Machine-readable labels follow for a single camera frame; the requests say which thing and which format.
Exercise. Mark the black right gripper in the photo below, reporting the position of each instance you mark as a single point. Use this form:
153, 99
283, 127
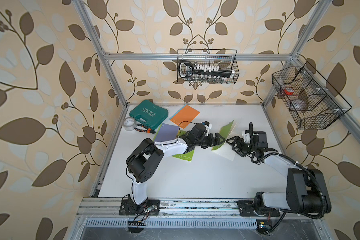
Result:
236, 139

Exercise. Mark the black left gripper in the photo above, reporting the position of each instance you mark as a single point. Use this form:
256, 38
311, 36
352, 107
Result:
210, 142

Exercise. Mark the white lined notebook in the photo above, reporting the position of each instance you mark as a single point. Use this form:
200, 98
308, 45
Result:
224, 150

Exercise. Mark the orange cover notebook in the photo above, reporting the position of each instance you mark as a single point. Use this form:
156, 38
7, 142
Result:
184, 116

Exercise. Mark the purple cover notebook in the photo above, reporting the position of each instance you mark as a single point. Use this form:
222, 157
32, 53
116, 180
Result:
166, 133

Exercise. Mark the green cover notebook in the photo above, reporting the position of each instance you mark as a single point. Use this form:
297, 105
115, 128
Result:
188, 156

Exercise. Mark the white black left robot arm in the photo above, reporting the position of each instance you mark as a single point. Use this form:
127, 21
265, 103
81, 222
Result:
145, 159

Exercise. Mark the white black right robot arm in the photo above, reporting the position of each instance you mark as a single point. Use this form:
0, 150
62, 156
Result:
306, 191

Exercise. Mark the socket wrench set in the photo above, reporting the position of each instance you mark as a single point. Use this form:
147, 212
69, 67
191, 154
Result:
194, 72

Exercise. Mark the red object in basket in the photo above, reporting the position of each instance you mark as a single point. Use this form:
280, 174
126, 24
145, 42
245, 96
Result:
288, 91

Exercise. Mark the orange black pliers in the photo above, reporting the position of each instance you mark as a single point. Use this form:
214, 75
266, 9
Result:
144, 129

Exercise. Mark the green plastic tool case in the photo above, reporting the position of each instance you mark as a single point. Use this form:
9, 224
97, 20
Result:
149, 114

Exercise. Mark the clear tape roll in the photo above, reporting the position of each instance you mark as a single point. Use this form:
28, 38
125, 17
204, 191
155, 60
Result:
129, 124

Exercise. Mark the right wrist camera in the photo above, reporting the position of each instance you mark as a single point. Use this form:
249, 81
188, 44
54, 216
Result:
248, 136

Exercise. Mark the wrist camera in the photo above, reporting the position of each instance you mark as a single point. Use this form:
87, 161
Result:
248, 136
208, 126

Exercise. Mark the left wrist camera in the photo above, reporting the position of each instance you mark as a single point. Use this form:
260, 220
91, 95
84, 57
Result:
208, 126

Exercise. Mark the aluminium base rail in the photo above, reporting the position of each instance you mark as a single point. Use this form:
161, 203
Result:
173, 208

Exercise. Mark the black wire basket centre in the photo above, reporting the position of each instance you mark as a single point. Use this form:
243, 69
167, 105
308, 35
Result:
222, 58

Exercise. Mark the black wire basket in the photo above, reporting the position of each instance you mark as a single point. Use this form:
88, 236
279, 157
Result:
222, 58
317, 103

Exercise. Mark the black wire basket right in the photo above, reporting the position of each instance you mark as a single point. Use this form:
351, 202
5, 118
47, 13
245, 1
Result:
317, 103

